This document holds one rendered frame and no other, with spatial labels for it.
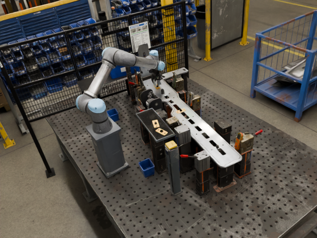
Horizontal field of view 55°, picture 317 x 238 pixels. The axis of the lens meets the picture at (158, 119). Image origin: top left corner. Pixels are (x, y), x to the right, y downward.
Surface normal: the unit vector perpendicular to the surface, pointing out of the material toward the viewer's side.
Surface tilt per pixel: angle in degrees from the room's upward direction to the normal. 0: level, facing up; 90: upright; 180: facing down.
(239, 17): 91
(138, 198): 0
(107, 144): 90
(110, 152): 90
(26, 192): 0
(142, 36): 90
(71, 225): 0
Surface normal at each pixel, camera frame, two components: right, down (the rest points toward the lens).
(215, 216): -0.11, -0.80
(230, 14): 0.54, 0.46
